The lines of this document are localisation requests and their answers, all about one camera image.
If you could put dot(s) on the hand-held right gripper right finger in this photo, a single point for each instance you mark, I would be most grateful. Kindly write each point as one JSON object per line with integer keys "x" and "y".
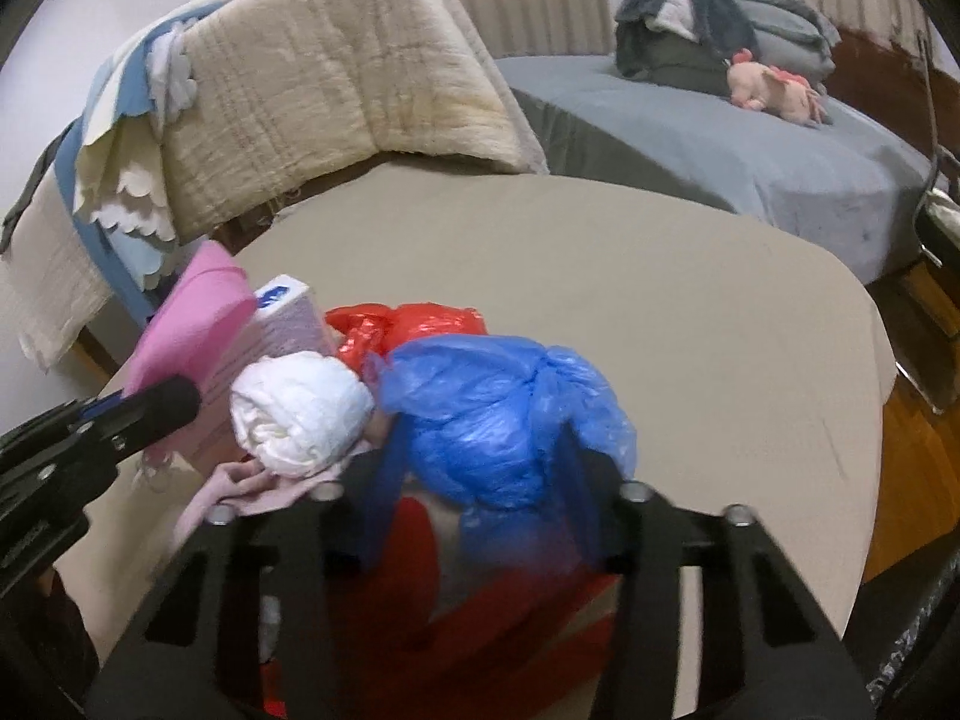
{"x": 592, "y": 495}

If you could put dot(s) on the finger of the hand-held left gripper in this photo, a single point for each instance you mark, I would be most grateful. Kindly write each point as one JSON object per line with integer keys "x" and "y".
{"x": 161, "y": 401}
{"x": 52, "y": 424}

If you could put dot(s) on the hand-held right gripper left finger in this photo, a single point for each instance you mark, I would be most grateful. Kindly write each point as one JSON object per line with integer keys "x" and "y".
{"x": 360, "y": 480}

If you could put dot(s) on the bright pink cloth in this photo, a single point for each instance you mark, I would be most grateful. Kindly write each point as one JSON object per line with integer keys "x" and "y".
{"x": 195, "y": 315}

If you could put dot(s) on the pale pink cloth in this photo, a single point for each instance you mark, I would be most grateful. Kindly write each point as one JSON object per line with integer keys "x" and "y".
{"x": 232, "y": 487}

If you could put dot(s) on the blue plastic bag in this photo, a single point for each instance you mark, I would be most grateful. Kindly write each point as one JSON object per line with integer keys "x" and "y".
{"x": 487, "y": 420}

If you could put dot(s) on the red plastic sheet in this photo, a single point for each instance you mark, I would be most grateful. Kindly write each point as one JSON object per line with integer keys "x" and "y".
{"x": 420, "y": 600}

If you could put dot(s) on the white lilac box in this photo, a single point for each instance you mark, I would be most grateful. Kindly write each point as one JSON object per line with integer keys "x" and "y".
{"x": 285, "y": 322}

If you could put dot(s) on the black trash bag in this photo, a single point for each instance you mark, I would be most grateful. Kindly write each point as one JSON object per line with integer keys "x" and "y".
{"x": 911, "y": 667}

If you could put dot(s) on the white quilted cloth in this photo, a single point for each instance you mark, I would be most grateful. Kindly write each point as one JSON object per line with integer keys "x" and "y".
{"x": 45, "y": 270}

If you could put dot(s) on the red plastic bag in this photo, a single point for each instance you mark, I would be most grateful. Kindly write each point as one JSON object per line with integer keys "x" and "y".
{"x": 420, "y": 322}

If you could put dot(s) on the dark grey cloth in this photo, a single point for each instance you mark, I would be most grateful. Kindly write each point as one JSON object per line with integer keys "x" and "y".
{"x": 15, "y": 221}

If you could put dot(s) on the blue white scalloped blanket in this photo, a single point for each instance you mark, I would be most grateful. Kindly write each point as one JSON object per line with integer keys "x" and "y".
{"x": 127, "y": 165}

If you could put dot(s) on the grey bed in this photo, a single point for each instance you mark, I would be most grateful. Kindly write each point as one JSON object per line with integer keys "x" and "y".
{"x": 675, "y": 142}

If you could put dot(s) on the beige quilt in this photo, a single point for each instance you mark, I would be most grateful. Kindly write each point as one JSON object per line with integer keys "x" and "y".
{"x": 322, "y": 75}

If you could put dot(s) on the black metal chair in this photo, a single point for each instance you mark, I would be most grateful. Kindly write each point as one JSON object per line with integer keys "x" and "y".
{"x": 934, "y": 255}

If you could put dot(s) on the olive green pillow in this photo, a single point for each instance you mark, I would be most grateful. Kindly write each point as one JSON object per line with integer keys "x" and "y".
{"x": 682, "y": 71}

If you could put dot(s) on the pink plush toy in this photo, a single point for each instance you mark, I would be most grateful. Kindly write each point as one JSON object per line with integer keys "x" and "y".
{"x": 765, "y": 86}

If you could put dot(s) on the white chair cushion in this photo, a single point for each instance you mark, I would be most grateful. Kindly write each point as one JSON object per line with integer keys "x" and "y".
{"x": 945, "y": 214}

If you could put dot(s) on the dark grey fleece robe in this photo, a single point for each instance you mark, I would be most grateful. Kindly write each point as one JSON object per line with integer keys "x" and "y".
{"x": 697, "y": 0}

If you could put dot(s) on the wooden headboard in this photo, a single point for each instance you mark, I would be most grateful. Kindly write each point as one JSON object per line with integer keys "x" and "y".
{"x": 877, "y": 75}

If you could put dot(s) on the grey folded blankets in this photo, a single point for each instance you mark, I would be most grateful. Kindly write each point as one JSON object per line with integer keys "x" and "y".
{"x": 787, "y": 22}

